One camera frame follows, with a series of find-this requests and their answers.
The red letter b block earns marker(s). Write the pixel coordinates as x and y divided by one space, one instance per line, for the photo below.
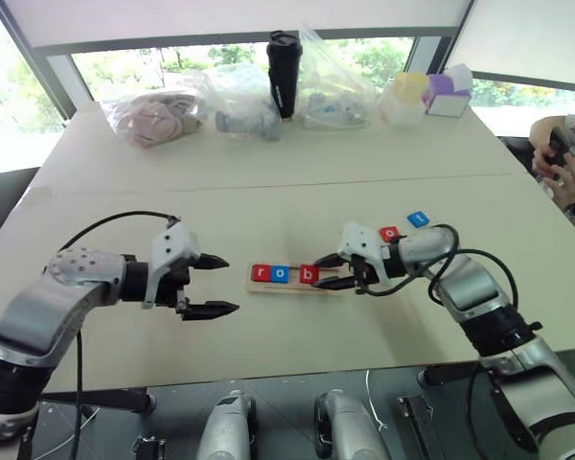
308 274

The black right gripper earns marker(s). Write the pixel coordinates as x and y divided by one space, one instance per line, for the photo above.
366 275

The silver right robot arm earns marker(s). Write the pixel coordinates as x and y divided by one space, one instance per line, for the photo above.
469 282

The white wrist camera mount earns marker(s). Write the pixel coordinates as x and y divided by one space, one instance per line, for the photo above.
361 242
170 244

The black travel tumbler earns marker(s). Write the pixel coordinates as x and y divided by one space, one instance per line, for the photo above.
283 76

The plastic bag with pink items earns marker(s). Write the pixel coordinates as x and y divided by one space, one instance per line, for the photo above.
153 117

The person's white shirt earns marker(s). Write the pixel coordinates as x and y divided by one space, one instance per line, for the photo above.
572 127

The white roller blind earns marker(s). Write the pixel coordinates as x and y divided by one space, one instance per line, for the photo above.
220 16

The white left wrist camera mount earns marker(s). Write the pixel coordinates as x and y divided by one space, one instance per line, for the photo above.
170 244

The black metal floor stand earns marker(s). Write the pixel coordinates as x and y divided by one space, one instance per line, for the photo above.
419 426

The yellow and white plastic container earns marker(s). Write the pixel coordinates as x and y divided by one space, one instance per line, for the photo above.
405 98

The purple and white tissue box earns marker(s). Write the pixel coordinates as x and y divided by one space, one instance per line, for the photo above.
448 96

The black handheld device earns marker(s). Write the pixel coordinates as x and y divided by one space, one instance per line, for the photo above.
559 146

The black office chair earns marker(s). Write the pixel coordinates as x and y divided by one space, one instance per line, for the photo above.
5 191

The red letter r block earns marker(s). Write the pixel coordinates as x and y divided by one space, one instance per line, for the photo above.
260 273

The person's right hand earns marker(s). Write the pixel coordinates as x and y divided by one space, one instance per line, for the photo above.
540 163

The person's left hand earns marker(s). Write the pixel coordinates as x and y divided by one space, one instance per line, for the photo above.
572 184

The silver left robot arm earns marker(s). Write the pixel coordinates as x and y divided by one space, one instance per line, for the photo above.
38 306

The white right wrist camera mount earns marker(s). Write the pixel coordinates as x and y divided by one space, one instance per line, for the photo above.
361 242

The silver rounded robot leg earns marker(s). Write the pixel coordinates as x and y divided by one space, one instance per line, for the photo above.
227 426
347 426

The red letter o block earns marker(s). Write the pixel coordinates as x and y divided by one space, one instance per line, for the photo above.
390 233

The blue letter o block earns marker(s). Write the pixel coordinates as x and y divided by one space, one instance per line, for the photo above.
279 274

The plastic bag with grey items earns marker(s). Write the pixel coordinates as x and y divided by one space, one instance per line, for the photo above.
249 105

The black table bracket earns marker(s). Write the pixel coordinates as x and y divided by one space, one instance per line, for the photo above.
110 400
448 374

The clear plastic bag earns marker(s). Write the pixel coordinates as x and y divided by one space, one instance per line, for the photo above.
335 91

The wooden letter tray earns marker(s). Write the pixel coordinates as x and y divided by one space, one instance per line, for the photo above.
292 287

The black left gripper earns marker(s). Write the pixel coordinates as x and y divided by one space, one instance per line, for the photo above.
170 290

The blue letter t block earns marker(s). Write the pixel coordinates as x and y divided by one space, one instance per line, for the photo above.
418 219

